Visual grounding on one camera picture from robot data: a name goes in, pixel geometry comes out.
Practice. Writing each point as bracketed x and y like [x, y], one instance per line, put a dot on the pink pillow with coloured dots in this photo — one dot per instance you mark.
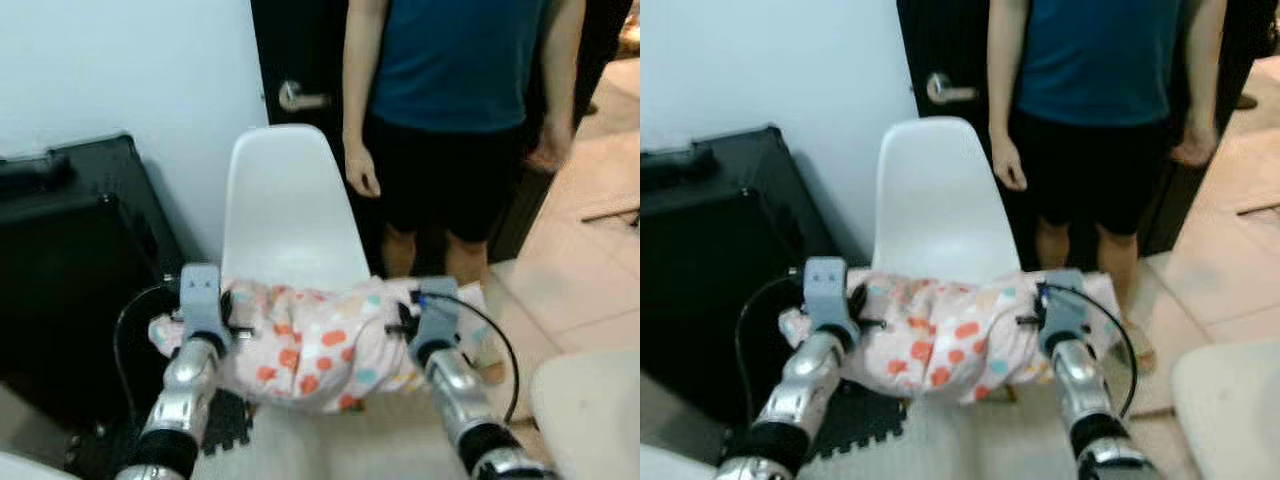
[320, 345]
[950, 335]

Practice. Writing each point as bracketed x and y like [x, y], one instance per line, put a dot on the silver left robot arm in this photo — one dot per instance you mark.
[185, 385]
[810, 385]

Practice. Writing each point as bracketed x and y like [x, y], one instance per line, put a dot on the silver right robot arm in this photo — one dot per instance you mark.
[1080, 385]
[460, 395]

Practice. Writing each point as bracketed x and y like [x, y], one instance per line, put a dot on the white plastic shell chair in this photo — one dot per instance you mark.
[940, 200]
[290, 210]

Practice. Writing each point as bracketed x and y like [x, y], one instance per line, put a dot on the cream plastic shell chair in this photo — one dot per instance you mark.
[590, 420]
[1230, 420]

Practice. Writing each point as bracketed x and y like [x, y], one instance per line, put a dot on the black foam floor mat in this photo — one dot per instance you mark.
[228, 430]
[872, 415]

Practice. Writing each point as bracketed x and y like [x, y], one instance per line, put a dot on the black hard case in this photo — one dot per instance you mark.
[70, 260]
[720, 260]

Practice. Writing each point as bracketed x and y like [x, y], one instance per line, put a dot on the person in blue shirt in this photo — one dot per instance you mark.
[450, 60]
[1090, 60]

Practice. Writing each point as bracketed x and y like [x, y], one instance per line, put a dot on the dark wooden door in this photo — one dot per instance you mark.
[300, 40]
[945, 35]

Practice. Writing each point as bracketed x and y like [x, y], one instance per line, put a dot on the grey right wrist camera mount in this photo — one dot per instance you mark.
[438, 320]
[1063, 310]

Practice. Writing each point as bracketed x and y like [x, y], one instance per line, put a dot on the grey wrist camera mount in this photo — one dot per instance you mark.
[203, 300]
[438, 320]
[1063, 310]
[828, 295]

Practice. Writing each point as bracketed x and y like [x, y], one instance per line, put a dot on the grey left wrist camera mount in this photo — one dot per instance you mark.
[203, 300]
[828, 295]

